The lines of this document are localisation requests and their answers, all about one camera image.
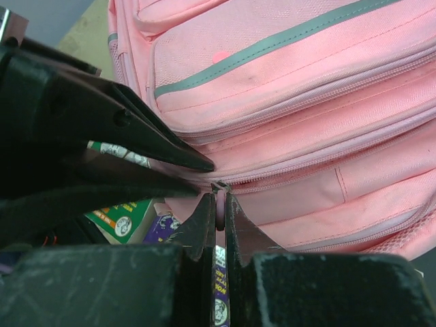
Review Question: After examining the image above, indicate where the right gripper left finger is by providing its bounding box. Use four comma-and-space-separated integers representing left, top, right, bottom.
1, 193, 216, 326

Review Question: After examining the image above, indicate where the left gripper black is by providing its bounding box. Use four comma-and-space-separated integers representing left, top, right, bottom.
1, 36, 100, 247

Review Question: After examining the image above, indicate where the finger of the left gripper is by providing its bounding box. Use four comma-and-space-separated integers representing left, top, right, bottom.
53, 74, 215, 172
1, 149, 199, 245

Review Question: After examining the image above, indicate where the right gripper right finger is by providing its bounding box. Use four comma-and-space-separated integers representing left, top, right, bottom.
224, 194, 435, 326

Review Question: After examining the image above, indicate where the pink student backpack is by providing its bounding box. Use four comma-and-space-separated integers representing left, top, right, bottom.
108, 1, 435, 260

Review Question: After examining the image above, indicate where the green coin book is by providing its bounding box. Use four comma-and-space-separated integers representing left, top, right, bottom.
85, 141, 156, 245

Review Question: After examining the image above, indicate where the purple coin book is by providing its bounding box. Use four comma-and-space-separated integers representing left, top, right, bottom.
142, 203, 230, 326

